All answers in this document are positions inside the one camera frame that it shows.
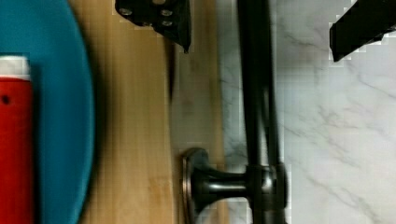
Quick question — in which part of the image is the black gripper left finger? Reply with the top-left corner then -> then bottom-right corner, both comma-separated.
115,0 -> 191,53

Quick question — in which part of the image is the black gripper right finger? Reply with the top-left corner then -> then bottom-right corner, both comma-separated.
329,0 -> 396,62

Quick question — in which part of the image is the wooden drawer with black handle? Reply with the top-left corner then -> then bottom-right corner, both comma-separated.
180,0 -> 288,224

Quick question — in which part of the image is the wooden drawer cabinet box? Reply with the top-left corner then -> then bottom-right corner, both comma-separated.
68,0 -> 175,224

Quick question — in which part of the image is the blue plate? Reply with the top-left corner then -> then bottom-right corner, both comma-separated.
0,0 -> 95,224

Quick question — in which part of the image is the red toy fruit slice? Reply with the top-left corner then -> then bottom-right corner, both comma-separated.
0,56 -> 34,224

